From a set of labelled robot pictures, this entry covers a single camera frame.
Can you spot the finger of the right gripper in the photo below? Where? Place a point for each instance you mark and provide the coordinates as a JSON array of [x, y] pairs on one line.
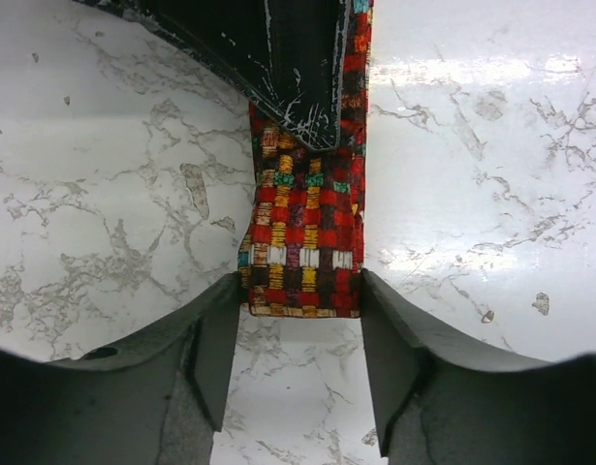
[[284, 56]]

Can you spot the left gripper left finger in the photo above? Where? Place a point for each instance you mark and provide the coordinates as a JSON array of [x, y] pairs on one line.
[[156, 396]]

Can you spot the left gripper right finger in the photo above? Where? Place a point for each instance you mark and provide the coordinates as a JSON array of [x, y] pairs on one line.
[[440, 396]]

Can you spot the red patterned tie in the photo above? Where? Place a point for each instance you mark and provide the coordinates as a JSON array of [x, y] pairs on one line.
[[302, 254]]

